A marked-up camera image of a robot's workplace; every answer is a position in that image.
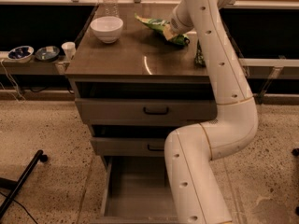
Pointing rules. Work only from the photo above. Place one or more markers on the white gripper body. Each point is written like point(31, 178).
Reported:
point(179, 24)

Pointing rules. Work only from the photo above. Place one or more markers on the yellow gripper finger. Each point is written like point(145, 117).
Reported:
point(169, 33)

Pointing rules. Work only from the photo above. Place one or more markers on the green rice chip bag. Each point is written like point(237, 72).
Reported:
point(157, 25)

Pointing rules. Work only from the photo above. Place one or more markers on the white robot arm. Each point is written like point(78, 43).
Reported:
point(189, 150)

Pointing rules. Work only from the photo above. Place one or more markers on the grey drawer cabinet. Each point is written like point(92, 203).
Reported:
point(140, 65)

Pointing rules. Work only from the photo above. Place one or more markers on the grey top drawer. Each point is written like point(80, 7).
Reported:
point(146, 112)

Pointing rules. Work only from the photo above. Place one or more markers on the grey middle drawer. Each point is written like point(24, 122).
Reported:
point(128, 146)

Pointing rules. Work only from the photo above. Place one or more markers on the grey open bottom drawer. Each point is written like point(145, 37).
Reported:
point(137, 192)

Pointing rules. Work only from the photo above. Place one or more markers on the green soda can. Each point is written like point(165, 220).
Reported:
point(199, 57)

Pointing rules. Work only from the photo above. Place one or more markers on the white ceramic bowl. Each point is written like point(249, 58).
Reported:
point(107, 29)

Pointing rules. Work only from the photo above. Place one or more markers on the clear plastic water bottle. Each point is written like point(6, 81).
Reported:
point(109, 0)

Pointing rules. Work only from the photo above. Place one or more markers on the white paper cup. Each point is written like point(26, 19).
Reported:
point(69, 49)

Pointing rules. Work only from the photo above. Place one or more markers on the grey side shelf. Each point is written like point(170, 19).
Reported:
point(33, 67)

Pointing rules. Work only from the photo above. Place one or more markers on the dark blue bowl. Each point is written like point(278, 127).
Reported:
point(47, 54)

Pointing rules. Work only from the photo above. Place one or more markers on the blue patterned bowl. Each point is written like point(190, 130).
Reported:
point(22, 54)

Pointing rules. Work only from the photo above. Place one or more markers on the black stand leg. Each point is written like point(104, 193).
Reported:
point(13, 186)

